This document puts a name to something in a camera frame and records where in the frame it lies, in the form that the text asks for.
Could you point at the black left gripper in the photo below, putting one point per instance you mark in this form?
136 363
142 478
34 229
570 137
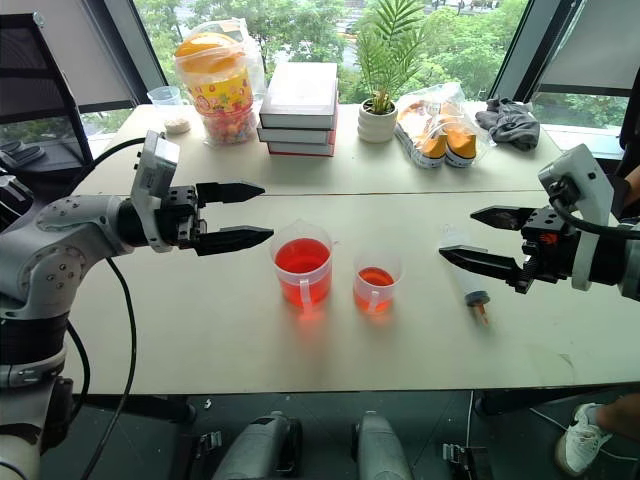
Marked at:
177 220

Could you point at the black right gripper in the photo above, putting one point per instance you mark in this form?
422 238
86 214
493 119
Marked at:
550 255

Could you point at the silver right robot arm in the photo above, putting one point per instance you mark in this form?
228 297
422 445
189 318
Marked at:
631 260

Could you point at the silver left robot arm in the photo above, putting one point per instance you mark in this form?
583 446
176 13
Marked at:
60 235

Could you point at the clear plastic syringe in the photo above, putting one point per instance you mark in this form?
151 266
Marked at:
472 284

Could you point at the large beaker red liquid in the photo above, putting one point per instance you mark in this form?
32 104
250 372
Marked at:
302 280

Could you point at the small beaker red liquid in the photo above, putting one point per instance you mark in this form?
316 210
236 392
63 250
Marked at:
377 295

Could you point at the empty clear measuring cup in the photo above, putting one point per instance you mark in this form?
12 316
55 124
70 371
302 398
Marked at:
165 97

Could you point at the red-edged book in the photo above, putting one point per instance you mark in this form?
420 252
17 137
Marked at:
300 149

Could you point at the orange canvas shoe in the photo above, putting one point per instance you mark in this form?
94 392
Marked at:
431 145
461 145

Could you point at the dark-spined book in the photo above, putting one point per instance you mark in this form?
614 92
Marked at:
295 135

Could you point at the small white round object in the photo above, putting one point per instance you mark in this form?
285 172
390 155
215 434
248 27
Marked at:
177 125

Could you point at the candy jar with orange lid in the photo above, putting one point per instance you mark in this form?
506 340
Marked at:
222 100

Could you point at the crumpled grey cloth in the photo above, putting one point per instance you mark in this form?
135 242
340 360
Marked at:
512 125

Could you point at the thick white-covered book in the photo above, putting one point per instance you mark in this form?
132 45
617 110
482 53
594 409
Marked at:
300 92

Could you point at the bystander arm with black sleeve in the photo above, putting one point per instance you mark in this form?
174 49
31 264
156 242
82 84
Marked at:
631 195

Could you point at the clear bag holding shoes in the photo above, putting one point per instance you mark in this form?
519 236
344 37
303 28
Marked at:
450 97

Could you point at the potted palm in white pot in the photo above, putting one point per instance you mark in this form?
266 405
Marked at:
377 122

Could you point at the black table leg bar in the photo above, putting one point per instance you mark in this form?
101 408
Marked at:
150 407

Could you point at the bystander bare leg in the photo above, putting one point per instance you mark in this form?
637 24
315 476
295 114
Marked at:
620 410

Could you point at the bystander white sneaker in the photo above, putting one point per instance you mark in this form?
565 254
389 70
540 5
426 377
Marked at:
582 440

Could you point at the grey rounded shape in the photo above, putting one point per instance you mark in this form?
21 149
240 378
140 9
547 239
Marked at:
255 450
380 450

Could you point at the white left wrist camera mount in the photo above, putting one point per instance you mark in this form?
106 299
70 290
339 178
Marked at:
155 165

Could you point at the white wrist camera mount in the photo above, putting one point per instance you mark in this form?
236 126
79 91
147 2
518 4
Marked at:
590 170
155 165

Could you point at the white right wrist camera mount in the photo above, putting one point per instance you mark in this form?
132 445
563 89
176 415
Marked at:
590 170

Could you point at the black window frame pillar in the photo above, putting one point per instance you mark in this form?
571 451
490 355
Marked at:
130 50
520 45

